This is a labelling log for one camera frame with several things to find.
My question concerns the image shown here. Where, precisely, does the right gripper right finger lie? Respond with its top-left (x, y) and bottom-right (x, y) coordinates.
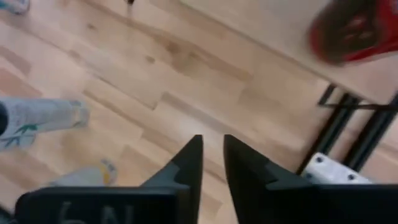
top-left (223, 134), bottom-right (398, 224)

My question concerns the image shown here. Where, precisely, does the red Coca-Cola can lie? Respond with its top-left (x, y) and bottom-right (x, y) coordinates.
top-left (307, 0), bottom-right (398, 66)

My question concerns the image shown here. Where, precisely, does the blue Red Bull can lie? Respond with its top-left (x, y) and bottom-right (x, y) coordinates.
top-left (0, 0), bottom-right (30, 15)

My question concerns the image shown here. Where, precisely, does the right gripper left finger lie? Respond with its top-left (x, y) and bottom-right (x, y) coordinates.
top-left (14, 134), bottom-right (205, 224)

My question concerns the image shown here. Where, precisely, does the black aluminium table frame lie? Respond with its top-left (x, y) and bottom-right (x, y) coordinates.
top-left (295, 85), bottom-right (398, 175)

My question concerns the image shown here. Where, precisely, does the Celsius Tropical Vibe can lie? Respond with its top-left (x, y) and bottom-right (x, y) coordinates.
top-left (49, 158), bottom-right (119, 188)

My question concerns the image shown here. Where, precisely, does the silver metal bracket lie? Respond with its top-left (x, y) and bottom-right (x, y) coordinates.
top-left (300, 151), bottom-right (373, 185)

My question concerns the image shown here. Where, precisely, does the Celsius Peach Vibe can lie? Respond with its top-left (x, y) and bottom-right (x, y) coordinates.
top-left (0, 98), bottom-right (91, 151)

